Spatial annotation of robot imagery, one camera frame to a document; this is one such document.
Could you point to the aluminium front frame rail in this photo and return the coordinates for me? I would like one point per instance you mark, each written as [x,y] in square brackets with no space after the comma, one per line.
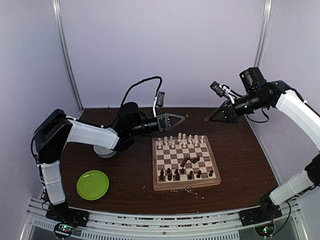
[221,225]

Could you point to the right aluminium corner post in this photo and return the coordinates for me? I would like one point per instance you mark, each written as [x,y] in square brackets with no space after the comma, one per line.
[264,32]

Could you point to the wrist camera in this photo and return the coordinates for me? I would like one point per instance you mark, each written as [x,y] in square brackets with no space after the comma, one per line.
[158,103]
[225,91]

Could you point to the dark rook chess piece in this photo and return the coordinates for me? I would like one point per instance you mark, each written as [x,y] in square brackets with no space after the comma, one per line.
[162,177]

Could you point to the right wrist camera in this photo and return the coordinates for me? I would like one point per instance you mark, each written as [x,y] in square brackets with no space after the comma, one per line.
[225,91]

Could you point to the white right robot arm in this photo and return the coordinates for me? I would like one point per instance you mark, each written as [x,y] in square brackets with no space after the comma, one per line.
[287,129]

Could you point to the green plate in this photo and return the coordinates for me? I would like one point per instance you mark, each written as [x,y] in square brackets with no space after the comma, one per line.
[92,185]

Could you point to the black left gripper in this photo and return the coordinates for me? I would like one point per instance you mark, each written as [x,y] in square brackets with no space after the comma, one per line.
[163,119]

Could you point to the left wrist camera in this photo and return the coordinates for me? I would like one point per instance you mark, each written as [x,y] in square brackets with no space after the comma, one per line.
[158,103]

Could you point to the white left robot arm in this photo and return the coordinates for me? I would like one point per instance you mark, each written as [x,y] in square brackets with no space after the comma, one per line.
[59,129]

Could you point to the wooden chess board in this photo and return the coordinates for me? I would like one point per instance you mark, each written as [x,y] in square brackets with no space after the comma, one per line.
[169,152]

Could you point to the aluminium corner frame post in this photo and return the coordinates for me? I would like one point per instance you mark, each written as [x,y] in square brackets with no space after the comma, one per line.
[56,4]

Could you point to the dark knight chess piece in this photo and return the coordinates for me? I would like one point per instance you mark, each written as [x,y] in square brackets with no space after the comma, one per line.
[169,177]

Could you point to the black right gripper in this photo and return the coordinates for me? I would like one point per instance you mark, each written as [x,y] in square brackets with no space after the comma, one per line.
[230,116]

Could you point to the white ceramic bowl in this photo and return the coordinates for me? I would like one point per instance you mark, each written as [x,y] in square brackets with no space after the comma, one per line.
[104,152]

